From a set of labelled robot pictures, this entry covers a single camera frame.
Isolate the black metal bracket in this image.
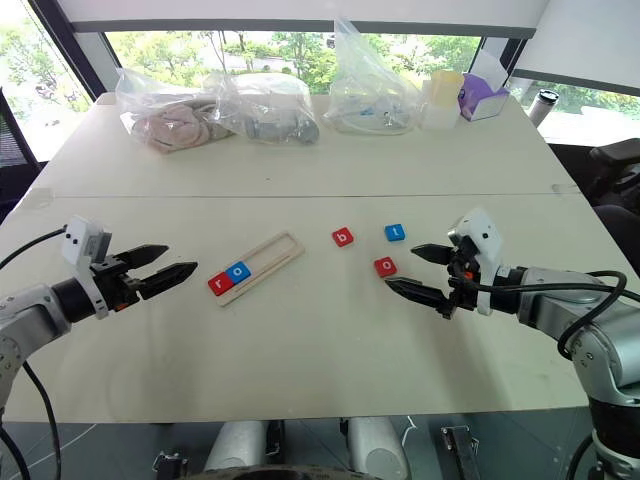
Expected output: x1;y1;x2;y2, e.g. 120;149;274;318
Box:
439;424;482;480
152;449;190;480

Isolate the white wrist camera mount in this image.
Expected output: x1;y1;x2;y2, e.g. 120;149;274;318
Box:
447;207;504;316
60;215;112;321

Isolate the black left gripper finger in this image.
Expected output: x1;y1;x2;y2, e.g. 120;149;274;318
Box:
119;243;170;270
135;261;200;301

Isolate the thin black cable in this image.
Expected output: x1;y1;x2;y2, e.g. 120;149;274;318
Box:
0;359;64;480
566;433;597;480

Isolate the blue letter tile o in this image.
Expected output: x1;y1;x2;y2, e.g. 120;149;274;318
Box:
224;260;252;285

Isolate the clear bag with grey parts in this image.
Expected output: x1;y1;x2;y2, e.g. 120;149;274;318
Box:
204;72;321;148

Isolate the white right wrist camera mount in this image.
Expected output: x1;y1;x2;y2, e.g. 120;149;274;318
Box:
447;207;504;316

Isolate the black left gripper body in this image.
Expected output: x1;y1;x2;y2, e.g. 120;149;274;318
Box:
89;253;144;312

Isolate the wooden letter tray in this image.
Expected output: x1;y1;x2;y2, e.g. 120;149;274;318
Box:
207;230;307;308

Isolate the purple and white carton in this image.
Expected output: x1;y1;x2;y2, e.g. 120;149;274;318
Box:
456;49;512;123

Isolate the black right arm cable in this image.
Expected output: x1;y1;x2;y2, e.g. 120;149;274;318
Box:
449;264;640;359

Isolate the white rounded robot leg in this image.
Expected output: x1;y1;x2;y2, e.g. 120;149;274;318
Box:
203;419;267;474
347;415;412;480

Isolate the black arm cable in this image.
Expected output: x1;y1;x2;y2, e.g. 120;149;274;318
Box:
0;227;69;271
449;264;640;359

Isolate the black office chair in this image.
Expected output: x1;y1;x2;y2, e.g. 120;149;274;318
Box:
544;142;640;264

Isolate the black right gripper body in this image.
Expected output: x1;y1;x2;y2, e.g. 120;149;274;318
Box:
440;237;484;321

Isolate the white bottle with black lid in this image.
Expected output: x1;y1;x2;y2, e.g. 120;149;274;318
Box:
529;88;561;129

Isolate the black mesh chair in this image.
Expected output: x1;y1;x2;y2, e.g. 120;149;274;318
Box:
0;87;44;214

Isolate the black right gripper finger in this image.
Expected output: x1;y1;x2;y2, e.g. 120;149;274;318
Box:
410;243;454;266
384;276;450;312

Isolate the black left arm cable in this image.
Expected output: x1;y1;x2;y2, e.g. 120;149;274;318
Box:
0;227;69;271

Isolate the translucent plastic cup stack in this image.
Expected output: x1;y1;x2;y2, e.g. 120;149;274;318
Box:
419;69;466;131

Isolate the clear bag with pink items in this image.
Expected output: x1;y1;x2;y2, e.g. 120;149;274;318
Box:
114;67;237;156

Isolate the clear bag with white cables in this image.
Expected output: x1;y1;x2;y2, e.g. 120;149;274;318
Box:
322;17;427;137

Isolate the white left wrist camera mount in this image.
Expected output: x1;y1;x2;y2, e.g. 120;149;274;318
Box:
60;215;112;321

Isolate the red letter tile r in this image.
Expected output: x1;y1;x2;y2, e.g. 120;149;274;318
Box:
207;272;233;298

